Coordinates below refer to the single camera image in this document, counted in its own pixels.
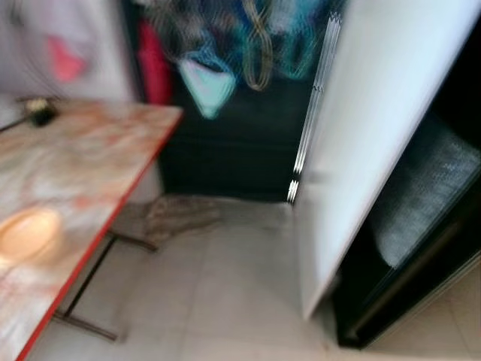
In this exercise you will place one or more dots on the white fridge door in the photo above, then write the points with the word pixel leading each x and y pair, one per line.
pixel 376 113

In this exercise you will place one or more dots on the clear bubble wrap sheet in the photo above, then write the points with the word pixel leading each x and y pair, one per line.
pixel 428 195

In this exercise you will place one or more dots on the teal patterned hanging bag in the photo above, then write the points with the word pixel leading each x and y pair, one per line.
pixel 301 53

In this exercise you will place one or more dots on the dark cabinet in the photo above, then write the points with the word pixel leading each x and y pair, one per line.
pixel 225 158

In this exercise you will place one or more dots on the mint green bag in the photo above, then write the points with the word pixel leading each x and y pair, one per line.
pixel 209 89

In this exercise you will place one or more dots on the patterned floor rag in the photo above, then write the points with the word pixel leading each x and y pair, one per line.
pixel 180 216

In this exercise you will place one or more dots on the red hanging bag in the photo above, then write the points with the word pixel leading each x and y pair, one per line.
pixel 154 68

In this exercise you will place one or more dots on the marble pattern table red edge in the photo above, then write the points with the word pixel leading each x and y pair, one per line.
pixel 68 173

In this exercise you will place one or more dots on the pink hanging item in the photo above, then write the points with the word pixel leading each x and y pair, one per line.
pixel 66 60

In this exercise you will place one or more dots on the small black object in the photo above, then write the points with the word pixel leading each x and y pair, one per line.
pixel 39 113

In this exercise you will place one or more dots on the metal table leg frame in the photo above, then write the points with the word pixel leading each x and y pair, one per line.
pixel 90 326

